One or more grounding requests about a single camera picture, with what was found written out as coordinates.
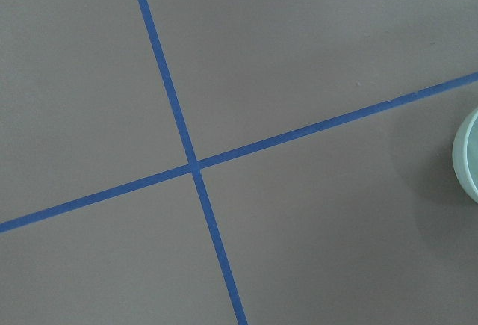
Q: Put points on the green bowl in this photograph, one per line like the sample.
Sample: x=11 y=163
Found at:
x=464 y=155

